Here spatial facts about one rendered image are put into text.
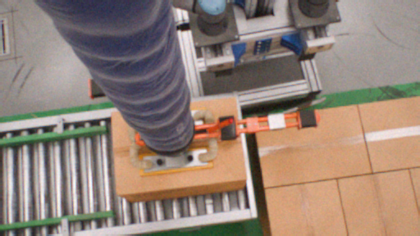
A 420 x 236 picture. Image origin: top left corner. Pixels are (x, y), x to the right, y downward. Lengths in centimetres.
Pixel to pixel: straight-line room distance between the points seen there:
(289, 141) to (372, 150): 46
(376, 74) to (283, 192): 129
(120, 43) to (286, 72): 225
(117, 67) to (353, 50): 263
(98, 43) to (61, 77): 256
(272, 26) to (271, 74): 74
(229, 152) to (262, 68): 105
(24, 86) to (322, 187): 217
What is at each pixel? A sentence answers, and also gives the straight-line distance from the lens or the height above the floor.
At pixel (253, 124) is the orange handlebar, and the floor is 109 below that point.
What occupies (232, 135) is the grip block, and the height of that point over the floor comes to 110.
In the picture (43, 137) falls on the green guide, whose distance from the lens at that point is 260.
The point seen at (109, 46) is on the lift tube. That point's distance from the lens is 85.
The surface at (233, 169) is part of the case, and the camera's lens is 207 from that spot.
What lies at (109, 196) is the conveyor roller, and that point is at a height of 55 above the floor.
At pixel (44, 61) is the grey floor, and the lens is 349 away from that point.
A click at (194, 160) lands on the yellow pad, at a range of 205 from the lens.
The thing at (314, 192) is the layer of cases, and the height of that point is 54.
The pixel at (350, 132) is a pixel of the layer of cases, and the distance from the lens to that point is 262.
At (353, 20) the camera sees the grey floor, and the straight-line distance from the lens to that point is 352.
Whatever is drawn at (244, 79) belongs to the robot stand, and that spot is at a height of 21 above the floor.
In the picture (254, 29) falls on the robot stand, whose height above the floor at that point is 95.
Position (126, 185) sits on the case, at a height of 95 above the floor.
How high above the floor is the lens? 299
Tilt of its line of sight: 75 degrees down
